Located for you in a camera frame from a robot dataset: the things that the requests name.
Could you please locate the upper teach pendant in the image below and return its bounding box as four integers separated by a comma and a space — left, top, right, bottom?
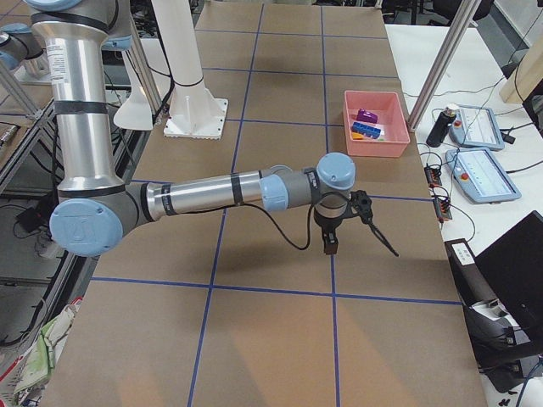
449, 105, 505, 151

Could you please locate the white camera stand pole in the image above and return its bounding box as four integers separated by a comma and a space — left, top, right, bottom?
113, 0, 229, 141

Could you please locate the aluminium frame post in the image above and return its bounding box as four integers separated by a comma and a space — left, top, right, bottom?
407, 0, 481, 131

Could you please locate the wire connector block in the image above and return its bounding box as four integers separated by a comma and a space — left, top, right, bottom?
433, 196, 452, 224
424, 165, 442, 188

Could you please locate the purple toy block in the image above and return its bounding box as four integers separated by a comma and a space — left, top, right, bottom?
356, 109, 378, 124

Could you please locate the teach pendant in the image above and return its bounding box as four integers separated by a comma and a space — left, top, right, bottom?
445, 147, 522, 204
449, 105, 505, 151

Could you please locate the black cylinder bottle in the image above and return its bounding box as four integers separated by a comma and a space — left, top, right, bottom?
426, 108, 456, 148

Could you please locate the crumpled cloth bag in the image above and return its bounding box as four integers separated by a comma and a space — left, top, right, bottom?
1, 297, 83, 406

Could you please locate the lower wire connector block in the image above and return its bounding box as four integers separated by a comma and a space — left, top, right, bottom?
433, 196, 452, 224

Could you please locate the upper wire connector block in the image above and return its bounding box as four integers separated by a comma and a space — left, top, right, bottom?
424, 165, 442, 188

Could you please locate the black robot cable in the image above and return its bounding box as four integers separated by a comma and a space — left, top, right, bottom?
237, 190, 400, 259

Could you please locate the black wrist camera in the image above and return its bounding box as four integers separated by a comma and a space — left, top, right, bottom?
351, 190, 373, 225

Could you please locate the long blue toy block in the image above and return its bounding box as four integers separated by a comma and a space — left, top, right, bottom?
351, 122, 383, 140

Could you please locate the lower teach pendant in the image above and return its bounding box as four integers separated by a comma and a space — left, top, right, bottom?
445, 147, 522, 204

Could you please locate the black box with label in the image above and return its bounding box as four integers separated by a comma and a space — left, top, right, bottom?
444, 238, 496, 307

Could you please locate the black laptop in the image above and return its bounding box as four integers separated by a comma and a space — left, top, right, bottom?
475, 210, 542, 340

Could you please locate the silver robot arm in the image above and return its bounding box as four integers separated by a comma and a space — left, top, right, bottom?
28, 1, 359, 257

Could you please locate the pink plastic box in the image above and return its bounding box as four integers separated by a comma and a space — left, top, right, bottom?
343, 90, 410, 158

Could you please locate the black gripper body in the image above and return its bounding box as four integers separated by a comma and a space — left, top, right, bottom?
313, 203, 348, 254

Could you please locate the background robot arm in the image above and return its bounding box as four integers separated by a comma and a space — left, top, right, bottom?
1, 23, 49, 80

